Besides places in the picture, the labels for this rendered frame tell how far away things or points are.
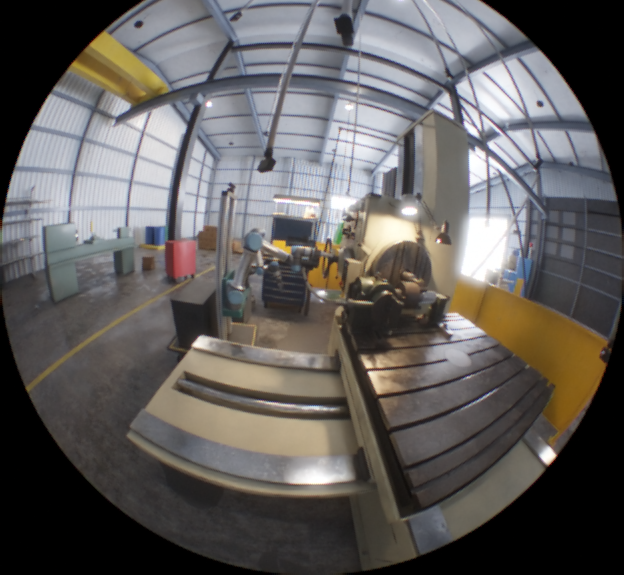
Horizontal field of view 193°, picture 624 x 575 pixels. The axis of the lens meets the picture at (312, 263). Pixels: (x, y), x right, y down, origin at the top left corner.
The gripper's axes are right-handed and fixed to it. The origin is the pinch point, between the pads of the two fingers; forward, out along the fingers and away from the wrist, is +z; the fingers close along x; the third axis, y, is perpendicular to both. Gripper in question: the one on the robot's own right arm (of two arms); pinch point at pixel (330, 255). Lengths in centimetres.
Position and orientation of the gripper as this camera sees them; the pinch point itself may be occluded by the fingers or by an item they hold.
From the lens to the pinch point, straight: 148.3
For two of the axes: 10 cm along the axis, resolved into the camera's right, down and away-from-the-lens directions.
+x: -0.8, 1.0, 9.9
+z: 9.9, 1.2, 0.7
